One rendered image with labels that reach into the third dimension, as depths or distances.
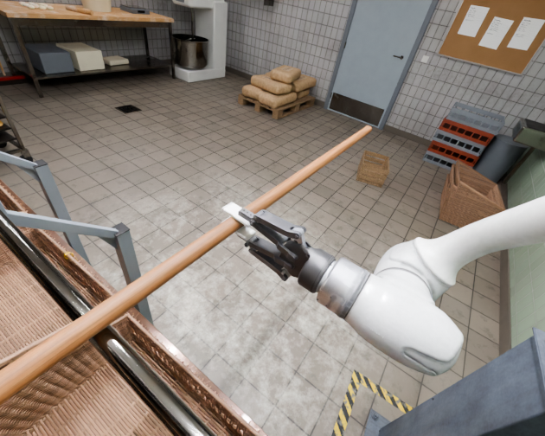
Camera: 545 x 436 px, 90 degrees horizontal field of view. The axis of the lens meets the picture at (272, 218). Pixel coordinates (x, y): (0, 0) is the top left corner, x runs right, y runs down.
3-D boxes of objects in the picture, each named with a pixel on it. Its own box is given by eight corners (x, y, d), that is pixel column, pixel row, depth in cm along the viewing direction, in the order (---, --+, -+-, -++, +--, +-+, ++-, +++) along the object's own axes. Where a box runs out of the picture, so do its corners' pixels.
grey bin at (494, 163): (497, 189, 357) (529, 150, 322) (467, 176, 371) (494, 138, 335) (498, 178, 383) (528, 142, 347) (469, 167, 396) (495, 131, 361)
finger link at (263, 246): (303, 253, 51) (302, 259, 52) (256, 232, 56) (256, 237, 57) (291, 266, 48) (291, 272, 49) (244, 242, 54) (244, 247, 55)
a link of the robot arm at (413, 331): (333, 336, 44) (355, 295, 54) (431, 407, 38) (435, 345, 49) (362, 287, 39) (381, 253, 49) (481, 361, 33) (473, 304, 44)
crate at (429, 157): (466, 176, 370) (473, 167, 360) (421, 159, 390) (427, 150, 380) (467, 166, 397) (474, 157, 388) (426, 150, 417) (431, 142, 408)
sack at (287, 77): (290, 86, 414) (291, 74, 404) (268, 79, 420) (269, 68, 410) (300, 79, 461) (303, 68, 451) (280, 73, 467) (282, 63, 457)
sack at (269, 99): (273, 110, 411) (275, 100, 401) (256, 102, 425) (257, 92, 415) (297, 102, 450) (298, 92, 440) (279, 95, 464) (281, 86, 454)
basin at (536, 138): (516, 195, 301) (593, 110, 241) (480, 181, 314) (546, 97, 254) (514, 180, 332) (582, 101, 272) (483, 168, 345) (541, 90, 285)
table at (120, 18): (39, 99, 348) (5, 12, 290) (10, 80, 377) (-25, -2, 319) (177, 79, 496) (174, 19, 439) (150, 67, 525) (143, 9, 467)
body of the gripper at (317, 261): (323, 274, 42) (275, 244, 45) (310, 304, 48) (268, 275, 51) (343, 248, 47) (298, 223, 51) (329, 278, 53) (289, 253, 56)
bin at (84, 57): (80, 71, 382) (74, 51, 367) (60, 61, 399) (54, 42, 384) (105, 68, 407) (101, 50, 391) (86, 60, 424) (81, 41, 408)
